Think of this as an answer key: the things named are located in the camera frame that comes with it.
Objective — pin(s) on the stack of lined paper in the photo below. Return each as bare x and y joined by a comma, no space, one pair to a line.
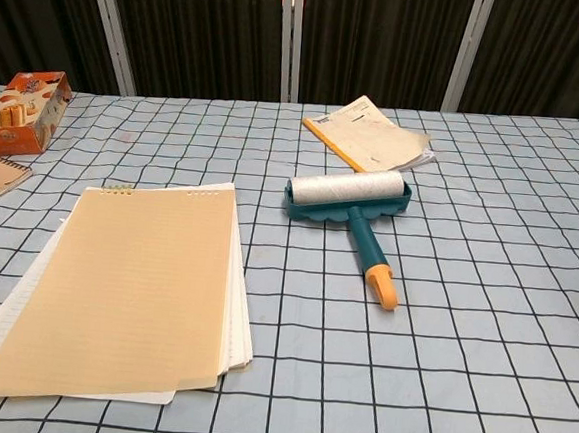
123,289

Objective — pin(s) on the teal lint roller orange tip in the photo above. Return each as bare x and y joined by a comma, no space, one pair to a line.
346,191

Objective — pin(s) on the worn yellow-spine booklet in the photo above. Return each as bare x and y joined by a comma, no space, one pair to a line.
371,137

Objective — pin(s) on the blue checked tablecloth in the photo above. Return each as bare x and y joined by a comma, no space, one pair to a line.
408,361

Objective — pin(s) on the orange snack box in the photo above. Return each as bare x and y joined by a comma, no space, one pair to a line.
24,115

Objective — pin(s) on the white partition post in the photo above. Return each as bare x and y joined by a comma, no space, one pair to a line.
464,54
290,41
114,37

